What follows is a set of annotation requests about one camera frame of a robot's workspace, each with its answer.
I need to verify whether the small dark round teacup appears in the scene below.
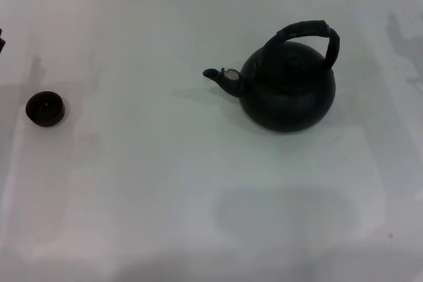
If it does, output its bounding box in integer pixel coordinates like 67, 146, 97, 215
25, 90, 66, 127

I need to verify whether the black round teapot with handle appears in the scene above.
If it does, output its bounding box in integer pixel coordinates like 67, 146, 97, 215
202, 19, 341, 133

